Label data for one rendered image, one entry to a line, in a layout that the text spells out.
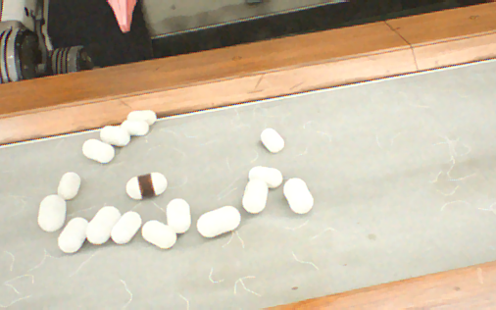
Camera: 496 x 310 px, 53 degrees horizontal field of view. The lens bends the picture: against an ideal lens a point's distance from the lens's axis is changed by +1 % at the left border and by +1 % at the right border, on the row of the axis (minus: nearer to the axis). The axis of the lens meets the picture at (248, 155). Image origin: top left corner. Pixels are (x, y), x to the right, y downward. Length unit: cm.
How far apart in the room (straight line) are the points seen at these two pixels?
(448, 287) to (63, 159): 39
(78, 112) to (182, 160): 15
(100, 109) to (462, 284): 42
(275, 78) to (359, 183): 20
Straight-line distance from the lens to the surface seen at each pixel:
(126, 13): 52
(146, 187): 46
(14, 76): 75
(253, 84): 59
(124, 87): 62
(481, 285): 36
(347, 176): 47
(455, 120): 56
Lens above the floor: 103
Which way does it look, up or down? 36 degrees down
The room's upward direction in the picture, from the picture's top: 7 degrees counter-clockwise
